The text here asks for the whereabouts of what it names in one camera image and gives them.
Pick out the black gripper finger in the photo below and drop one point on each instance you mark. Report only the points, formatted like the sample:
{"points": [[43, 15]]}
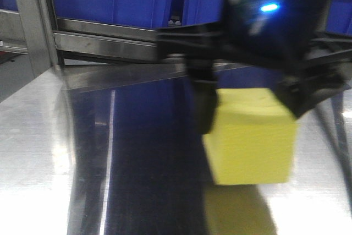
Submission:
{"points": [[204, 84]]}

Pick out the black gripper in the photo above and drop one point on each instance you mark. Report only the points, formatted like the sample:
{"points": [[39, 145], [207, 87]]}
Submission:
{"points": [[274, 34]]}

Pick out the yellow foam block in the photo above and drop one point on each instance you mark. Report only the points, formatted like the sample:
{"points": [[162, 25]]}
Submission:
{"points": [[252, 138]]}

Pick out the stainless steel shelf rack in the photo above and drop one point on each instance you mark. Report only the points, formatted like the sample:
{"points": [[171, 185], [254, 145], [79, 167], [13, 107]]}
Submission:
{"points": [[38, 20]]}

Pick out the blue plastic bin right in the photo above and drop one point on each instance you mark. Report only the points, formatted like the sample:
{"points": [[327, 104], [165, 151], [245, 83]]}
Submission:
{"points": [[201, 11]]}

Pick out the blue bin far right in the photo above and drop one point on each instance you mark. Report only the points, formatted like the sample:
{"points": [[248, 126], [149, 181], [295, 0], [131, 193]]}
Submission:
{"points": [[339, 17]]}

